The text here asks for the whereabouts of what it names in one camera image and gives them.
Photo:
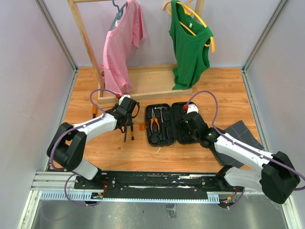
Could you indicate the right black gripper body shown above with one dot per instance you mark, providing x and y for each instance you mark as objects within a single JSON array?
[{"x": 188, "y": 133}]

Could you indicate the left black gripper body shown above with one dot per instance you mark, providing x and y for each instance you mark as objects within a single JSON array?
[{"x": 129, "y": 120}]

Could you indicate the small orange screwdriver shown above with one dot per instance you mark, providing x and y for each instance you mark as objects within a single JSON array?
[{"x": 94, "y": 112}]

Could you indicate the orange handled pliers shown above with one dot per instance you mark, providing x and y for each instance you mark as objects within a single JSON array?
[{"x": 154, "y": 122}]

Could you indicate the black plastic tool case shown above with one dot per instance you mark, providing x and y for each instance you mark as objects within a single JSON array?
[{"x": 171, "y": 130}]

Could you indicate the steel claw hammer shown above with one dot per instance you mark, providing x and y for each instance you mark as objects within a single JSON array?
[{"x": 161, "y": 108}]

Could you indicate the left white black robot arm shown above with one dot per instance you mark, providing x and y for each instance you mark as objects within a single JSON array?
[{"x": 68, "y": 145}]

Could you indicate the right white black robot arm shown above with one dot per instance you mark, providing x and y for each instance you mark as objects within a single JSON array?
[{"x": 273, "y": 174}]

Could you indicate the slim black orange screwdriver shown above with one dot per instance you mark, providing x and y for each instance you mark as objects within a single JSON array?
[{"x": 132, "y": 129}]

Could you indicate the wooden clothes rack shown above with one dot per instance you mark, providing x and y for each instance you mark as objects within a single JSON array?
[{"x": 148, "y": 82}]

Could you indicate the pink t-shirt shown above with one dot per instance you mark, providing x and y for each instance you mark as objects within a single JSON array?
[{"x": 128, "y": 31}]

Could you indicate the green tank top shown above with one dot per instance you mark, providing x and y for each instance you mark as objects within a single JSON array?
[{"x": 191, "y": 42}]

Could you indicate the grey clothes hanger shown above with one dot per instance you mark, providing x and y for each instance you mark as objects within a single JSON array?
[{"x": 119, "y": 13}]

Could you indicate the orange clothes hanger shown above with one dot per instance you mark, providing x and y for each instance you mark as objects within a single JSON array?
[{"x": 190, "y": 12}]

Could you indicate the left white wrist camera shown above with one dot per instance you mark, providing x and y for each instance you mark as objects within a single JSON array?
[{"x": 121, "y": 97}]

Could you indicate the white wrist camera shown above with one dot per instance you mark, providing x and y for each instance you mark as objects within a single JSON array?
[
  {"x": 121, "y": 97},
  {"x": 189, "y": 108}
]

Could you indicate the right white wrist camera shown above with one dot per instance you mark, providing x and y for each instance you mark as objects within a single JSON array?
[{"x": 189, "y": 108}]

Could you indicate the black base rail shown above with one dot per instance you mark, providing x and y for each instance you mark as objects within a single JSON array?
[{"x": 155, "y": 185}]

